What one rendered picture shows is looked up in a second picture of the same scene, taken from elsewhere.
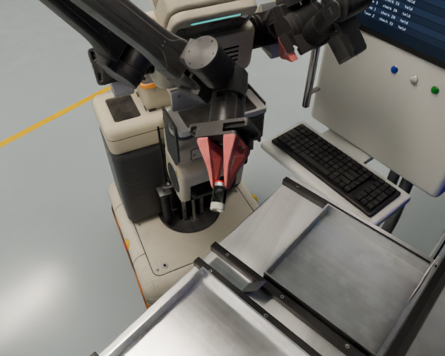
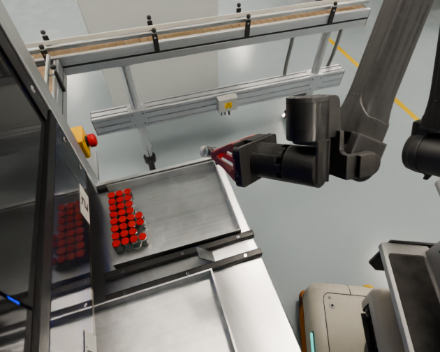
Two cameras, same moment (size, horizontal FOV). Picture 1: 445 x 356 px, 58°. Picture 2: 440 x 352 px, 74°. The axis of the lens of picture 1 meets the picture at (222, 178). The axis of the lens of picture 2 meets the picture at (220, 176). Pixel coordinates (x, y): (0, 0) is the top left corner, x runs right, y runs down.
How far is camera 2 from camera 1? 0.69 m
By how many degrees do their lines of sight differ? 69
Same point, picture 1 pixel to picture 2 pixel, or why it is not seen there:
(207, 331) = (198, 217)
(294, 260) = (211, 310)
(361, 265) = not seen: outside the picture
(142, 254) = (350, 291)
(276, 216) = (267, 330)
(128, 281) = not seen: hidden behind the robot
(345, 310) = (148, 318)
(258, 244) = (245, 290)
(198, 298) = (223, 223)
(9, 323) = (334, 210)
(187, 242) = (353, 339)
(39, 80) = not seen: outside the picture
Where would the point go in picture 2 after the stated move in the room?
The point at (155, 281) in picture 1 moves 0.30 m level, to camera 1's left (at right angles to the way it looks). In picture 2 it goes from (318, 291) to (338, 237)
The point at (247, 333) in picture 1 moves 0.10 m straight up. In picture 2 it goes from (181, 239) to (177, 221)
